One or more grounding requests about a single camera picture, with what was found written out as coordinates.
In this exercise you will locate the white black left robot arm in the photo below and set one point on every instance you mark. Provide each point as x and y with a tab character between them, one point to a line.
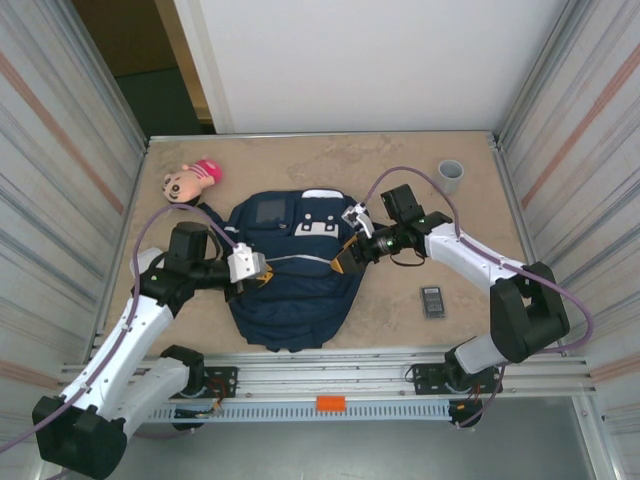
140	325

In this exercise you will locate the cartoon boy plush doll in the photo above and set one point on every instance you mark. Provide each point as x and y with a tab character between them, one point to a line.
190	181

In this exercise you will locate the beige door jamb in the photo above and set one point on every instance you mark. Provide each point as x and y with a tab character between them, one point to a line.
185	55

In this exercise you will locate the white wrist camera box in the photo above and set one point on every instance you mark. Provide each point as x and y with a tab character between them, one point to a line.
246	262
357	219

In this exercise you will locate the navy blue backpack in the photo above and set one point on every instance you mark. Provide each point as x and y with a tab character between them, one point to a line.
295	310

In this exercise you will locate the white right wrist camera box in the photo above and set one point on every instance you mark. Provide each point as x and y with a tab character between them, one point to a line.
357	219

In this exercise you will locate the black pocket calculator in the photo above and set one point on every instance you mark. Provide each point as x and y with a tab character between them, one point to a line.
434	302

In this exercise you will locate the aluminium mounting rail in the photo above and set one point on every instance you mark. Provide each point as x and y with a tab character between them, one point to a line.
325	372

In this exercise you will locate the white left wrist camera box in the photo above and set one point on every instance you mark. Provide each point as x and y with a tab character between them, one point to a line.
246	262

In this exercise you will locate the orange rectangular tag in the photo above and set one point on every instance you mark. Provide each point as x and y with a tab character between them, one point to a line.
331	404

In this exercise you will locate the grey plastic cup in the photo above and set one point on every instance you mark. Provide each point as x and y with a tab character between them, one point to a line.
451	177

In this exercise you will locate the aluminium table edge profile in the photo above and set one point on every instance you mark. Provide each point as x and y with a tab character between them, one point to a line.
300	135

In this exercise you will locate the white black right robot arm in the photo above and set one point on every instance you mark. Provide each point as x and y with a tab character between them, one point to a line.
475	255

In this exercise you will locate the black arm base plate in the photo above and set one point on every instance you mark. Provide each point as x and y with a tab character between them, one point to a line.
425	375
225	375

